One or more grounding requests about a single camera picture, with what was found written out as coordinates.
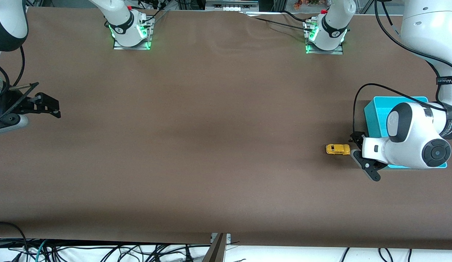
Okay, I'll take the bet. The yellow beetle toy car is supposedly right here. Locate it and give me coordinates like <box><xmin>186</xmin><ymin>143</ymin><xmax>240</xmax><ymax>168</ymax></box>
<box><xmin>325</xmin><ymin>144</ymin><xmax>351</xmax><ymax>156</ymax></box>

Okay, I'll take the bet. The teal plastic bin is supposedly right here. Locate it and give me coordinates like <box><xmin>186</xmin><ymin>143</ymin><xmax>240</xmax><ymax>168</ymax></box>
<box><xmin>363</xmin><ymin>96</ymin><xmax>448</xmax><ymax>170</ymax></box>

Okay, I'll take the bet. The brown table cover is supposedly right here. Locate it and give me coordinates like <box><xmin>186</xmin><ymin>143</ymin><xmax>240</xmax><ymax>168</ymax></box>
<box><xmin>0</xmin><ymin>8</ymin><xmax>452</xmax><ymax>251</ymax></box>

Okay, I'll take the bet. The black looped floor cable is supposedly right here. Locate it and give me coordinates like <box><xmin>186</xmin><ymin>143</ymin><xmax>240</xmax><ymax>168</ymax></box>
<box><xmin>0</xmin><ymin>221</ymin><xmax>30</xmax><ymax>255</ymax></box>

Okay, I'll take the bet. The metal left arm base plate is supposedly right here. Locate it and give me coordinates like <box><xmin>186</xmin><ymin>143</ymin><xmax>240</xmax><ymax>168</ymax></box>
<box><xmin>305</xmin><ymin>20</ymin><xmax>345</xmax><ymax>55</ymax></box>

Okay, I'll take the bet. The teal floor cable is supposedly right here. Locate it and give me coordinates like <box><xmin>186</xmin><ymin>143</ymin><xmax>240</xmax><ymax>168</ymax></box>
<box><xmin>35</xmin><ymin>239</ymin><xmax>48</xmax><ymax>262</ymax></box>

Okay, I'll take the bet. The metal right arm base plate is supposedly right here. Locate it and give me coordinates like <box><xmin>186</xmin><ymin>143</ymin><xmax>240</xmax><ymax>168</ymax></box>
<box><xmin>113</xmin><ymin>16</ymin><xmax>153</xmax><ymax>51</ymax></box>

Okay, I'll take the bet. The grey metal table bracket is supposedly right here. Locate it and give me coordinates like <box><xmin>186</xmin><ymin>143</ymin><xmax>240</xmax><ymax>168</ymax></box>
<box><xmin>202</xmin><ymin>233</ymin><xmax>232</xmax><ymax>262</ymax></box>

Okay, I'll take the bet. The black base power cable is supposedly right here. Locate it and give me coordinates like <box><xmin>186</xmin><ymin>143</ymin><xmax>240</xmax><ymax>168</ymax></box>
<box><xmin>240</xmin><ymin>10</ymin><xmax>314</xmax><ymax>31</ymax></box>

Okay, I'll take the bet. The black base signal cable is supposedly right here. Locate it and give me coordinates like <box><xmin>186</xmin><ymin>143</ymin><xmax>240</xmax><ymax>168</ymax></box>
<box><xmin>137</xmin><ymin>0</ymin><xmax>170</xmax><ymax>28</ymax></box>

